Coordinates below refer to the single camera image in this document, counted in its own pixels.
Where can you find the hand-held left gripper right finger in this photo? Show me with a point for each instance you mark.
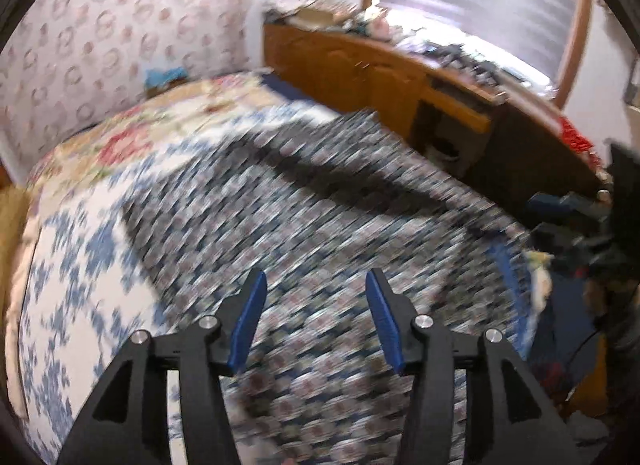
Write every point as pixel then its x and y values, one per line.
pixel 385 320

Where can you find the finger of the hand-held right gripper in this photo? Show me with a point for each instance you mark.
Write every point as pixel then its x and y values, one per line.
pixel 555 203
pixel 575 245

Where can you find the wooden cabinet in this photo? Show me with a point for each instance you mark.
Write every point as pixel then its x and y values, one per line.
pixel 350 70

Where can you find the pile of dark clutter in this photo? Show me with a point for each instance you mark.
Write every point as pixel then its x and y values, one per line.
pixel 460 55

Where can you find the small blue box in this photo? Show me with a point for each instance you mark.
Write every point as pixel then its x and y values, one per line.
pixel 165 81

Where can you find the navy printed cloth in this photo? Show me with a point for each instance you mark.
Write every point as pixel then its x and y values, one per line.
pixel 555 325

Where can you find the navy bed sheet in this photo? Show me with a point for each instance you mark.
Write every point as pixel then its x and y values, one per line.
pixel 290 90

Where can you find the dark checkered patterned blanket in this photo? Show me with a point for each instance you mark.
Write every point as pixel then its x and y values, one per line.
pixel 325 205

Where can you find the white quilt blue floral print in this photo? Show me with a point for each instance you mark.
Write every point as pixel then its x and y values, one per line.
pixel 75 270

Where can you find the red beaded thing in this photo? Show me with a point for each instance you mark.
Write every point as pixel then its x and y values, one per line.
pixel 575 135

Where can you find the yellow-brown pillow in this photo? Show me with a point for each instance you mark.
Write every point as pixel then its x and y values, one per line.
pixel 12 220

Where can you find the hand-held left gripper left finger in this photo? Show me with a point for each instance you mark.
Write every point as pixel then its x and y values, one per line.
pixel 247 325

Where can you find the cream floral blanket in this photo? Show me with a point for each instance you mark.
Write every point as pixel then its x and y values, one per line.
pixel 150 130

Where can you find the clutter on cabinet top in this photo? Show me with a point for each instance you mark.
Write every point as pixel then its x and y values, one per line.
pixel 310 15

